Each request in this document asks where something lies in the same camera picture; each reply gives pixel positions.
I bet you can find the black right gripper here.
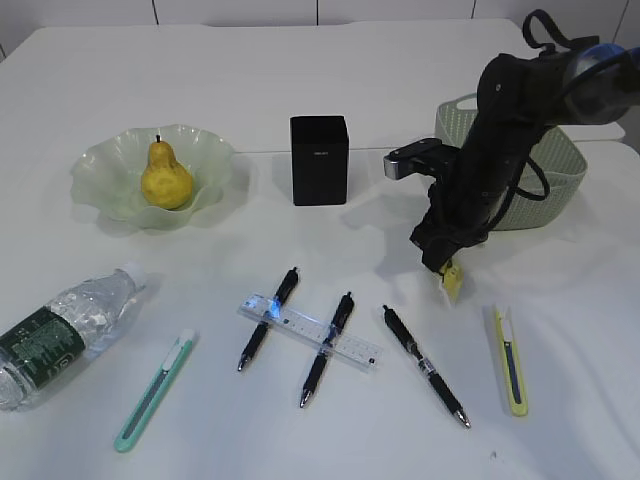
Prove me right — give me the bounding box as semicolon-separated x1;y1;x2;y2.
411;117;545;273

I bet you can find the yellow white waste paper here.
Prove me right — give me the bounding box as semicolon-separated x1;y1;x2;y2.
439;259;464;307

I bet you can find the yellow utility knife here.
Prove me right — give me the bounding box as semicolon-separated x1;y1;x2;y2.
493;305;528;417

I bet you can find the yellow pear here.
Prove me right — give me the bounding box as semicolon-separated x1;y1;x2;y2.
140;134;193;210

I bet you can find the clear plastic water bottle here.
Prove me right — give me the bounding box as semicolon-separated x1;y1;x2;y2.
1;263;147;411

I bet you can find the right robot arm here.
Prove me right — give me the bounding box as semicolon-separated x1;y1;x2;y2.
410;44;639;272

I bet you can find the black pen right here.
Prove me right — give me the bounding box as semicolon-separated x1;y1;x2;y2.
383;305;471;429

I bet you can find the black pen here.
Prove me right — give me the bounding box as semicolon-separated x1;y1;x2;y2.
299;291;354;408
237;266;299;372
383;305;471;429

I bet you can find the black pen middle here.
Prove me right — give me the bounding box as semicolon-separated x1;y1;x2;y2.
299;291;354;408

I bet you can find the green woven plastic basket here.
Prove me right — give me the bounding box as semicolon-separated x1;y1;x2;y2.
435;94;588;231

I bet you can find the black square pen holder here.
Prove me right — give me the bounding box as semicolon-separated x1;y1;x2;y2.
290;115;349;206

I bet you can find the transparent plastic ruler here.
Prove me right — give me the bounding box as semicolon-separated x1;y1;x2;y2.
239;294;383;370

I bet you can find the black pen left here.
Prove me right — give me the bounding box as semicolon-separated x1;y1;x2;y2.
237;266;299;372

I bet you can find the green utility knife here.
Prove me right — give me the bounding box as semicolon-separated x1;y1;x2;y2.
114;329;197;453

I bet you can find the pale green wavy glass plate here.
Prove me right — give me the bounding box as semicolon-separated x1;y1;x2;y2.
71;124;234;229

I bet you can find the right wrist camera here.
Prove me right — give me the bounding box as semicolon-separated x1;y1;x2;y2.
383;138;459;181

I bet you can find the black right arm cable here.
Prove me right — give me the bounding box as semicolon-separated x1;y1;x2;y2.
499;9;640;211

